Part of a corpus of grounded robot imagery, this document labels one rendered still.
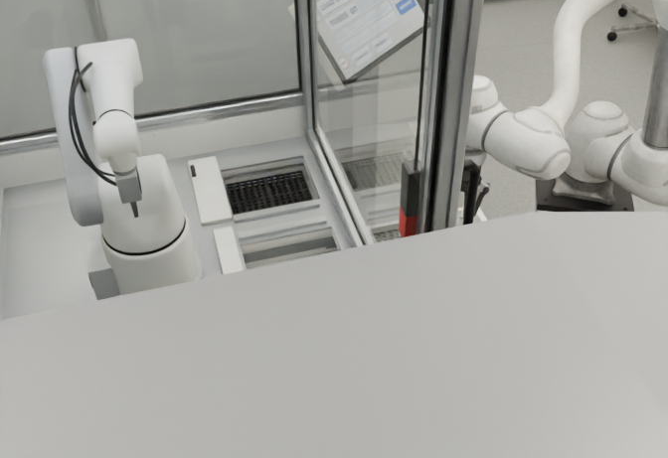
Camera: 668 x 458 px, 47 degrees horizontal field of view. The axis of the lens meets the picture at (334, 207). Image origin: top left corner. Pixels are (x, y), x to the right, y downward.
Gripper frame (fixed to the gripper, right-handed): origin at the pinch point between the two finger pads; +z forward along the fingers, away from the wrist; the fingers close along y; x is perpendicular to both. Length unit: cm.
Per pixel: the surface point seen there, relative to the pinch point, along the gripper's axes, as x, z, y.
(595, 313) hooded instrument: 93, -77, -21
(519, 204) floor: -130, 100, -15
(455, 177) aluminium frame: 49, -54, -3
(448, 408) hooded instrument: 107, -77, -10
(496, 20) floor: -299, 100, 18
